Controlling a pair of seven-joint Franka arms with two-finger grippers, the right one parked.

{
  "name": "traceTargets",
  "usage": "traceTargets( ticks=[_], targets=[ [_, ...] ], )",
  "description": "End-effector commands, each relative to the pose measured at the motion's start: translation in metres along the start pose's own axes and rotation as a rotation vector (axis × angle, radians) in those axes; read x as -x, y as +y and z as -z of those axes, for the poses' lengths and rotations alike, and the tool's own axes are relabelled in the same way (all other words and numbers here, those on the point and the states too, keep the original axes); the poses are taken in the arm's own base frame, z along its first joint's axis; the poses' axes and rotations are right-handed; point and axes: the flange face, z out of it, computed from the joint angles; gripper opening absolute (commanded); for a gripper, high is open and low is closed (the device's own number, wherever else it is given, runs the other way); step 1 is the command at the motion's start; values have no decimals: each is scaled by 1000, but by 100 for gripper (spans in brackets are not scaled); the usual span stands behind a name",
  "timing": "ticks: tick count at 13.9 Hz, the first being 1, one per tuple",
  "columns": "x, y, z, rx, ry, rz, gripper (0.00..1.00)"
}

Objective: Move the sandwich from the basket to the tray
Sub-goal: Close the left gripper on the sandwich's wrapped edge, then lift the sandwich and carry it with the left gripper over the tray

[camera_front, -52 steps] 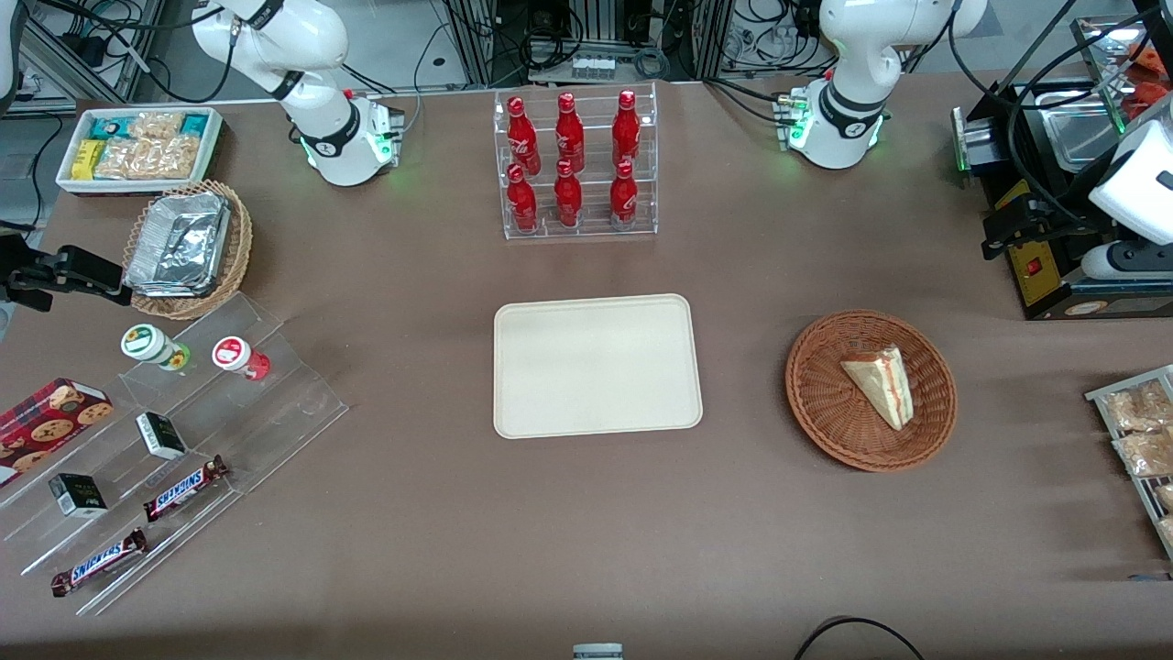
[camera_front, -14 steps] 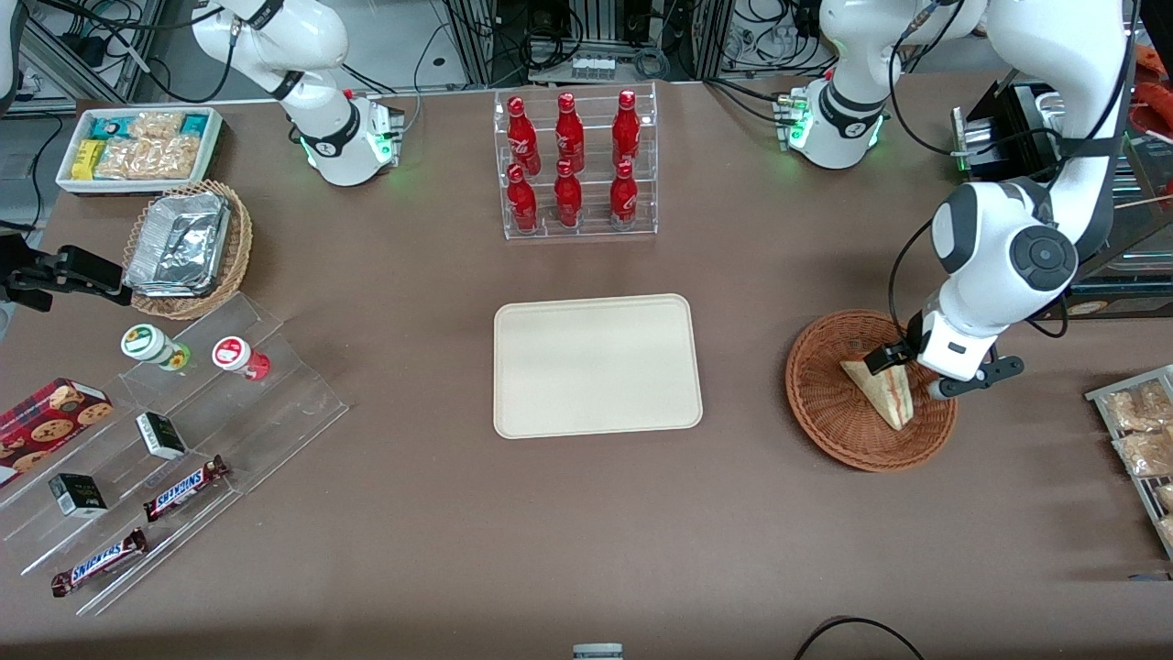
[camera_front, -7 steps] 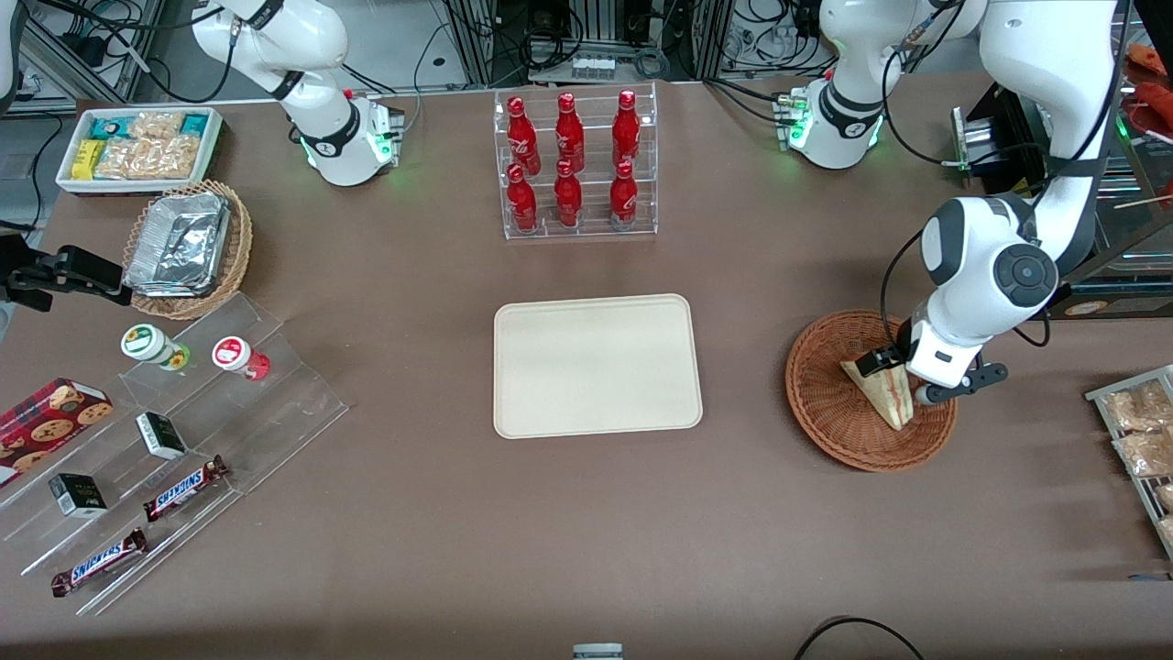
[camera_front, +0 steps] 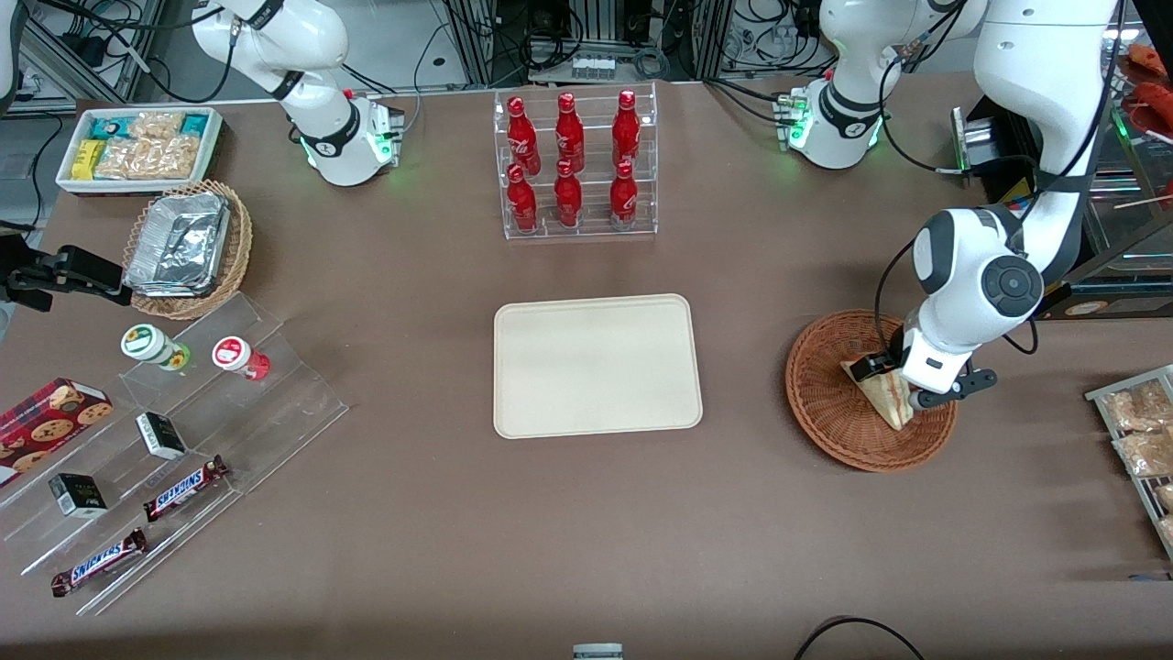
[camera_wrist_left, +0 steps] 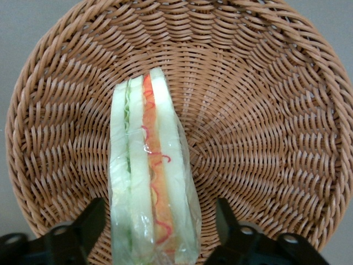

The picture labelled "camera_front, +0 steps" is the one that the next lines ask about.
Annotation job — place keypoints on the triangular sandwich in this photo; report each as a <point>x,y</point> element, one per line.
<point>893,408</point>

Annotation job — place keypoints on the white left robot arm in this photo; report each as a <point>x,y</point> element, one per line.
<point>1045,92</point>

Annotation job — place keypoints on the brown wicker basket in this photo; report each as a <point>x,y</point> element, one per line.
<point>825,403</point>

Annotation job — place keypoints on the light wicker basket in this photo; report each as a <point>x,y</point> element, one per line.
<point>240,247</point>

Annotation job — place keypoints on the beige plastic tray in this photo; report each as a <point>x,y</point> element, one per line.
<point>596,367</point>

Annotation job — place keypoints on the aluminium foil container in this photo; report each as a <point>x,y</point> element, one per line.
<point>179,243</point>

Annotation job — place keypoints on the green lid white cup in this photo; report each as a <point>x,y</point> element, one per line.
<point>147,342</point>

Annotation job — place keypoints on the yellow snack packet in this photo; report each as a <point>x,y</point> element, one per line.
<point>87,160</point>

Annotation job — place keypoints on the large clear cracker bag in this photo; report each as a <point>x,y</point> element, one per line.
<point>147,159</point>

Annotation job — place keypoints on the red plaid cookie box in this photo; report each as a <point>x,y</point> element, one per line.
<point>46,426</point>

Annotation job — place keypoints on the teal snack packet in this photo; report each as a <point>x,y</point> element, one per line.
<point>108,126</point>
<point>194,124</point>

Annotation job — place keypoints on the small clear cracker bag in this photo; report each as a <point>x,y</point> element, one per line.
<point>156,125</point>

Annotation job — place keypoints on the red lid white cup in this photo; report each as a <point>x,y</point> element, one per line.
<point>234,354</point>

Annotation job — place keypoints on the white plastic snack bin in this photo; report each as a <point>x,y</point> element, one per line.
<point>213,147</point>

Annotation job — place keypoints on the small black box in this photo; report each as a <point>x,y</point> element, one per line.
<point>78,495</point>
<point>160,435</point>

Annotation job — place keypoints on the black food warmer machine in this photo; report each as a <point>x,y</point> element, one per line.
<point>1118,302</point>

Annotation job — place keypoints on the clear snack bag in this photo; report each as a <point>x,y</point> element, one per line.
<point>1166,495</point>
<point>1141,408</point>
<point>1145,454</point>
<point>1167,530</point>

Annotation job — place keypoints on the clear acrylic stepped display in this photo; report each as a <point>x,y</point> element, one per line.
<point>275,403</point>

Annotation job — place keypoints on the snickers chocolate bar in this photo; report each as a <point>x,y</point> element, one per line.
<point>99,562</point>
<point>183,489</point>

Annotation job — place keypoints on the red cola bottle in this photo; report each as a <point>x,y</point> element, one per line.
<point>522,137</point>
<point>569,133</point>
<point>626,128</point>
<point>623,197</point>
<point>568,197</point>
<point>522,202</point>

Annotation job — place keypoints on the clear acrylic bottle rack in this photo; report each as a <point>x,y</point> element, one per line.
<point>591,234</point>

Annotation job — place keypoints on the red sausage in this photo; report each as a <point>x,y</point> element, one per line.
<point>1150,101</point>
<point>1153,60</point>

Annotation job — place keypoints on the small grey box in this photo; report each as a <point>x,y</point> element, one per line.
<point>597,652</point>

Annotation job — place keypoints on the white power strip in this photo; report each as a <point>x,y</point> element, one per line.
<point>593,67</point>

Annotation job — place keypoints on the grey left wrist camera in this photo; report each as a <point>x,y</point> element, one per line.
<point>953,390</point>

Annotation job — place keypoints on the aluminium frame rack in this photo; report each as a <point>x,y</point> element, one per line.
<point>476,46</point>

